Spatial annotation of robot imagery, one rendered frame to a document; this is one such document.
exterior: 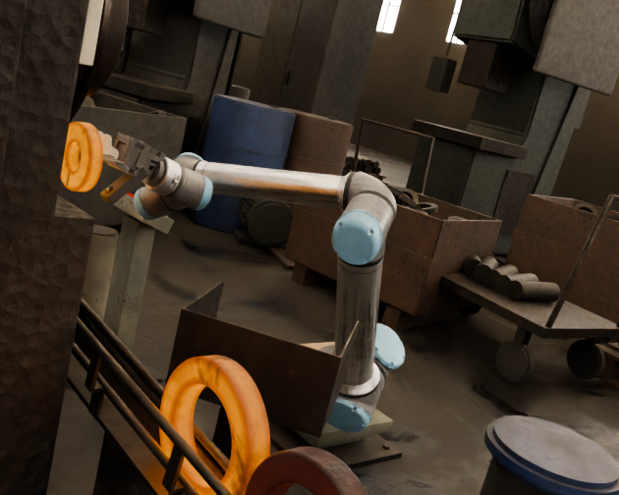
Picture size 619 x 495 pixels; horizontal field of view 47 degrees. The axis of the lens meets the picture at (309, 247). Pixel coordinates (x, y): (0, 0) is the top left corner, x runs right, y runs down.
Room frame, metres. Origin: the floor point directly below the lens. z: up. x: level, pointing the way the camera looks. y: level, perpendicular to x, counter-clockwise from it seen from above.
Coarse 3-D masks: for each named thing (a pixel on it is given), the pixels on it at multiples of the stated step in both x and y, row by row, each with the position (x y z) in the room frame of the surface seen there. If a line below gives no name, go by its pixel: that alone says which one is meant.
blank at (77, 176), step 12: (72, 132) 1.58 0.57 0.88; (84, 132) 1.54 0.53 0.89; (96, 132) 1.55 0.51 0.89; (72, 144) 1.58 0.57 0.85; (84, 144) 1.53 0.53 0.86; (96, 144) 1.53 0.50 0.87; (72, 156) 1.59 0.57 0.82; (84, 156) 1.53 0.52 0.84; (96, 156) 1.52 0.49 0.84; (72, 168) 1.58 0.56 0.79; (84, 168) 1.52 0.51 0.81; (96, 168) 1.52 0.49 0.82; (72, 180) 1.55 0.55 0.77; (84, 180) 1.52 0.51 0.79; (96, 180) 1.54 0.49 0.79
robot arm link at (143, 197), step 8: (136, 192) 1.85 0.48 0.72; (144, 192) 1.82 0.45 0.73; (152, 192) 1.80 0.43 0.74; (136, 200) 1.84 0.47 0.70; (144, 200) 1.82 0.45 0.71; (152, 200) 1.80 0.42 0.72; (160, 200) 1.79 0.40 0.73; (136, 208) 1.84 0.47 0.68; (144, 208) 1.82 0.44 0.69; (152, 208) 1.81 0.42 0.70; (160, 208) 1.80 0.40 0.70; (168, 208) 1.80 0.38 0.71; (144, 216) 1.84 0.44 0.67; (152, 216) 1.83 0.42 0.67; (160, 216) 1.84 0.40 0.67
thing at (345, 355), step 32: (192, 320) 1.06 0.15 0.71; (192, 352) 1.06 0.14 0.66; (224, 352) 1.05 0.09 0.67; (256, 352) 1.04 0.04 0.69; (288, 352) 1.03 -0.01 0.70; (320, 352) 1.03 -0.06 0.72; (256, 384) 1.04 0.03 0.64; (288, 384) 1.03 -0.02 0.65; (320, 384) 1.02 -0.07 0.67; (224, 416) 1.12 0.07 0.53; (288, 416) 1.03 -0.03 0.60; (320, 416) 1.02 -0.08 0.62; (224, 448) 1.12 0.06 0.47
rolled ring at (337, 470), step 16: (304, 448) 0.68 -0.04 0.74; (272, 464) 0.68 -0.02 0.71; (288, 464) 0.67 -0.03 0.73; (304, 464) 0.65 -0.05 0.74; (320, 464) 0.64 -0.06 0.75; (336, 464) 0.65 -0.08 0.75; (256, 480) 0.69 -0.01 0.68; (272, 480) 0.68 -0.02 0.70; (288, 480) 0.66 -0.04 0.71; (304, 480) 0.65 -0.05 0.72; (320, 480) 0.63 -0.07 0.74; (336, 480) 0.62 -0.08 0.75; (352, 480) 0.63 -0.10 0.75
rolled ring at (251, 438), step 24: (192, 360) 0.80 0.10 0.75; (216, 360) 0.78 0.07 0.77; (168, 384) 0.82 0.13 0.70; (192, 384) 0.79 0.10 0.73; (216, 384) 0.76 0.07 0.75; (240, 384) 0.75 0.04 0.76; (168, 408) 0.82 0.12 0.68; (192, 408) 0.83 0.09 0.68; (240, 408) 0.72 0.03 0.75; (264, 408) 0.74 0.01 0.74; (192, 432) 0.82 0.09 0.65; (240, 432) 0.72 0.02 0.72; (264, 432) 0.73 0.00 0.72; (168, 456) 0.80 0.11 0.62; (240, 456) 0.71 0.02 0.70; (264, 456) 0.72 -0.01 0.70; (192, 480) 0.77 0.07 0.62; (240, 480) 0.70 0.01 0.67
